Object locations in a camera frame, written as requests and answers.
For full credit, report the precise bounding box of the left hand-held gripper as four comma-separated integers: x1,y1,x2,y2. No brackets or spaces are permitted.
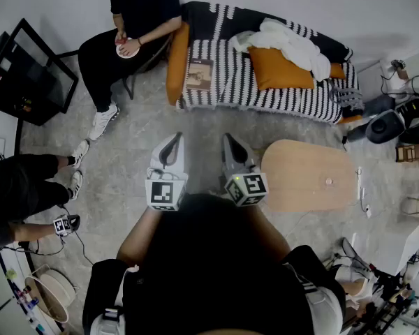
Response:
145,133,189,211

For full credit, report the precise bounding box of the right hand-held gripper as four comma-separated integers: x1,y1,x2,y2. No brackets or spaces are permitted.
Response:
221,133,269,208

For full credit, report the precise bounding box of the brown magazine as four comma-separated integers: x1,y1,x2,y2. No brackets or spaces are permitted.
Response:
185,57,214,92

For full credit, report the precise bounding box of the person's right forearm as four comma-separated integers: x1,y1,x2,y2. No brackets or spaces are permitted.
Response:
244,202,293,261

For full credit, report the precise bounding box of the person's left forearm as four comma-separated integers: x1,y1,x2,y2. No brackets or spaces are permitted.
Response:
117,206,163,268

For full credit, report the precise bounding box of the wooden coffee table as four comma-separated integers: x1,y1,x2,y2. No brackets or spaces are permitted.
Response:
260,139,357,213

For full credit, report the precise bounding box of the black white striped sofa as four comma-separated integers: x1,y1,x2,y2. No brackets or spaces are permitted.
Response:
176,1,360,124

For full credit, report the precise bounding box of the black white sneaker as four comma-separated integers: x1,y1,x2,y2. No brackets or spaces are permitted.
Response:
68,170,84,201
68,140,91,170

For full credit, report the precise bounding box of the orange cushion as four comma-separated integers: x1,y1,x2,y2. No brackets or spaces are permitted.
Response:
247,45,346,91

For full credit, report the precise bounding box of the black chair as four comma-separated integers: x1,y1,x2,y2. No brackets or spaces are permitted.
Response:
122,31,174,101

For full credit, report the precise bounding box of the person's black shirt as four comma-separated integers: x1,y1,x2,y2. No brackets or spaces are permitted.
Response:
82,193,346,335

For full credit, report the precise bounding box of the white round disc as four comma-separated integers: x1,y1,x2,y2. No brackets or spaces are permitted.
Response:
115,37,140,61

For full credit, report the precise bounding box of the grey knit cloth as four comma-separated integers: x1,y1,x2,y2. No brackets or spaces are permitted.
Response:
328,85,365,118

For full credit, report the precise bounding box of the white cloth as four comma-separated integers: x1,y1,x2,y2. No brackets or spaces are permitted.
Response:
228,17,332,82

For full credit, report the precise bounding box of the dark round speaker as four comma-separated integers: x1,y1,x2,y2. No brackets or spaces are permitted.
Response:
365,109,406,144

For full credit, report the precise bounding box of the black glass cabinet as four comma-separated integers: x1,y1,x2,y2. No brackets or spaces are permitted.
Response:
0,17,80,127

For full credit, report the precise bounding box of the wooden crate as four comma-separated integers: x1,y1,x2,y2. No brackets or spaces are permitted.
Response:
395,143,419,163

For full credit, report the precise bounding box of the white cabinet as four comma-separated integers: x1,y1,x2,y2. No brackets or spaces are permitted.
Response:
351,218,419,277

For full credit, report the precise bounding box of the round beige basket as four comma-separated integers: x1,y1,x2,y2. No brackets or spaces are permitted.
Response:
23,264,78,324

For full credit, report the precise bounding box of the black floor cable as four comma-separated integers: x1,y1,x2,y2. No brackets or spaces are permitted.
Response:
57,204,95,267

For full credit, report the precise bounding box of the person's right grey shoulder strap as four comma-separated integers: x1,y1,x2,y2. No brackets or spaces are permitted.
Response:
293,267,345,335

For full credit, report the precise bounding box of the person's grey shoulder strap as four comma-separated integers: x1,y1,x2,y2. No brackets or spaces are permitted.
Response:
293,267,345,335
89,265,140,335

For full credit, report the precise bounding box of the person's left grey shoulder strap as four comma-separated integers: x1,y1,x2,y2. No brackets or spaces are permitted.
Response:
89,265,140,335

